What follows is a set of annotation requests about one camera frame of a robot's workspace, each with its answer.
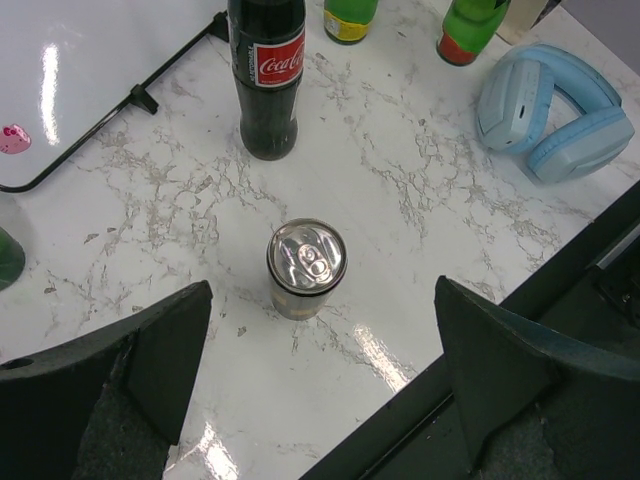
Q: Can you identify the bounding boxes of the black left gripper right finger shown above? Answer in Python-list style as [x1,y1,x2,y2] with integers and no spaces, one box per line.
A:
[434,276,639,479]

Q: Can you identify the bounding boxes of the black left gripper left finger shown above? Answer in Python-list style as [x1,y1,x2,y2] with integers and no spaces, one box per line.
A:
[1,281,213,479]

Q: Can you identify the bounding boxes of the green bottle red label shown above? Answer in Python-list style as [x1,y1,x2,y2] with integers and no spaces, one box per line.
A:
[437,0,510,66]

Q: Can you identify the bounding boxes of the green bottle yellow label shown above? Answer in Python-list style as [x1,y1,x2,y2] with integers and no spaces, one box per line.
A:
[323,0,378,45]

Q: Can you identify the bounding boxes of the dark beverage can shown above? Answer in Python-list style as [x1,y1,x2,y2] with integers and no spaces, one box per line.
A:
[266,218,348,321]

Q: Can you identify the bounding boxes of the beige canvas tote bag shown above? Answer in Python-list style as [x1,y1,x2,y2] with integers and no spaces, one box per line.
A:
[497,0,561,45]

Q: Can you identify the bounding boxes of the green bottle far left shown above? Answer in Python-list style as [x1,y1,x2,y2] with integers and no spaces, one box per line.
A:
[0,228,26,291]

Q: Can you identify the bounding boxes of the light blue headphones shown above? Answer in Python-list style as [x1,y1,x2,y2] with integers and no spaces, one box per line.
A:
[476,43,635,184]

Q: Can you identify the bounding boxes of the whiteboard with red writing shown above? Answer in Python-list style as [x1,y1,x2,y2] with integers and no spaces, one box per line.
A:
[1,1,226,193]

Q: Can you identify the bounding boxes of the cola glass bottle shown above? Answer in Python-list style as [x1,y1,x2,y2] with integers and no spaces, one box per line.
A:
[227,0,306,161]

